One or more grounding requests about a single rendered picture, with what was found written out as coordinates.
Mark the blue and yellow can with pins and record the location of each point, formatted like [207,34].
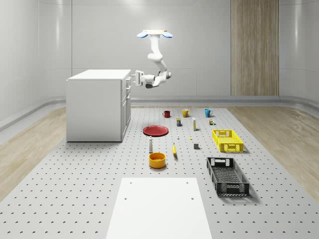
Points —
[178,122]

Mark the blue mug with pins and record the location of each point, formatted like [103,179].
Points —
[207,113]

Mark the yellow bowl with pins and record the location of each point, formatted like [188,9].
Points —
[157,163]

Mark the white board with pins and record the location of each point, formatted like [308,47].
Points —
[159,211]

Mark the red plate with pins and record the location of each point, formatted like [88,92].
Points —
[155,131]

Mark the white spray bottle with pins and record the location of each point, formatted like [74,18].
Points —
[150,145]

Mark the dark grey basket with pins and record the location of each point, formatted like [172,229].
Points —
[233,189]

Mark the red mug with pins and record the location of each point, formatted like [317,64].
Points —
[166,114]

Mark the grey cube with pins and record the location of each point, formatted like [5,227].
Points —
[196,146]

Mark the white and yellow carton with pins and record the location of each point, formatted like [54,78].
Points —
[194,124]

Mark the yellow mug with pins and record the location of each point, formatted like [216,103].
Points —
[185,113]

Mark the banana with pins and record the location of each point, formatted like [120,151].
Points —
[174,150]

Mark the yellow basket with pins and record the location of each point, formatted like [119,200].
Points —
[228,147]

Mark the white cabinet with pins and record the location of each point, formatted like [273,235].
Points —
[94,109]

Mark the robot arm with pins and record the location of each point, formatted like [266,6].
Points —
[155,56]

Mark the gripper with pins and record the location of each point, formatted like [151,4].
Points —
[139,78]

